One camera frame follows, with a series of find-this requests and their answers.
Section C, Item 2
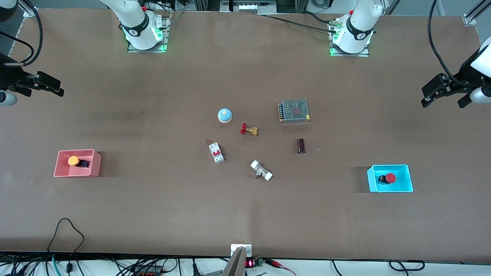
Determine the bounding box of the yellow push button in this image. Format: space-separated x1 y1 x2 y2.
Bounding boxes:
68 156 91 169

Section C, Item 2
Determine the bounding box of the pink plastic bin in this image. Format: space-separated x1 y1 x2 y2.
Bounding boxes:
54 149 102 177

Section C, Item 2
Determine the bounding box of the cyan plastic bin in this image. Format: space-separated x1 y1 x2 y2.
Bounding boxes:
367 164 414 193

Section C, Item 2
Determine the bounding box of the metal mesh power supply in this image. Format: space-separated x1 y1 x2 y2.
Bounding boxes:
278 99 310 123

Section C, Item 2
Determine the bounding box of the white red circuit breaker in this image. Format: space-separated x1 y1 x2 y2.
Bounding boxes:
209 142 225 164

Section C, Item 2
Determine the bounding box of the white metal pipe fitting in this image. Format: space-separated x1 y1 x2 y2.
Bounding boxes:
250 160 274 181

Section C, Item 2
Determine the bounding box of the grey control box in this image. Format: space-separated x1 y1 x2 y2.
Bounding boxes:
220 0 277 15

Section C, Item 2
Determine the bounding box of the orange power strip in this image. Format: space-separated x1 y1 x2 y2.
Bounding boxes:
130 264 162 276

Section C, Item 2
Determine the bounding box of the red alligator clip lead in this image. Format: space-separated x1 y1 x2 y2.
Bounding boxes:
264 259 297 276

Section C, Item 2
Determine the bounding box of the aluminium frame profile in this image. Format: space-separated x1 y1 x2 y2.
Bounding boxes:
463 0 491 26

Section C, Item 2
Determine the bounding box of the aluminium corner bracket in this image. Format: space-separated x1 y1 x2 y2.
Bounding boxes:
22 0 39 18

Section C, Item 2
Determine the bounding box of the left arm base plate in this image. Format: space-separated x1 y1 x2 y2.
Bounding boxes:
330 19 370 57

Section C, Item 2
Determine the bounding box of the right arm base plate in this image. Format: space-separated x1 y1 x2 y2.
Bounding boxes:
127 11 168 53

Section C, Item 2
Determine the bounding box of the black cable to base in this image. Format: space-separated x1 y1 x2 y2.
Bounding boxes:
256 14 339 33

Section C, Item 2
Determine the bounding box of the black flat loop cable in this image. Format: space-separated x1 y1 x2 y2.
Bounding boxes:
389 260 425 272

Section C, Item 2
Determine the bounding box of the black looped cable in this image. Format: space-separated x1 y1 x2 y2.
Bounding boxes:
48 218 85 271

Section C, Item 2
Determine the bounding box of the aluminium camera mount bar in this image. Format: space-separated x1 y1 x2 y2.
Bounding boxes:
222 244 252 276

